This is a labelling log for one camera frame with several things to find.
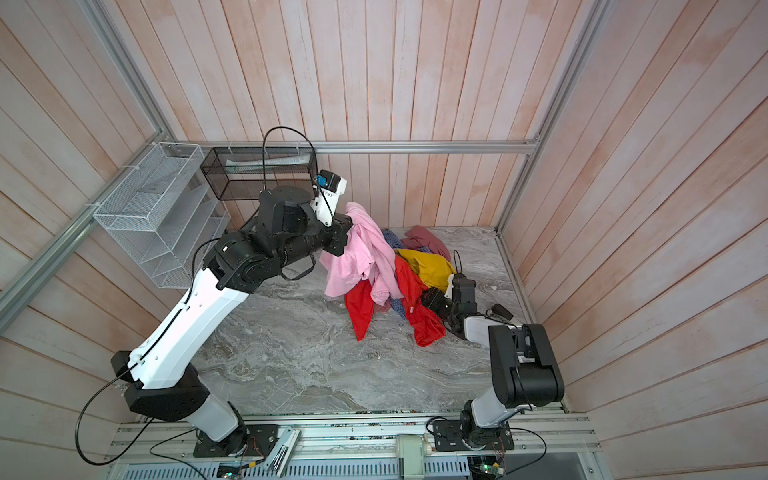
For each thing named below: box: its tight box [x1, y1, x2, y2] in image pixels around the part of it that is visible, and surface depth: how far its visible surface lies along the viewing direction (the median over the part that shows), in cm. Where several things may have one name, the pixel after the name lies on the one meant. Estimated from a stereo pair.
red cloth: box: [344, 256, 447, 347], surface depth 91 cm
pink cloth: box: [320, 202, 404, 305], surface depth 66 cm
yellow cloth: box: [394, 249, 457, 293], surface depth 92 cm
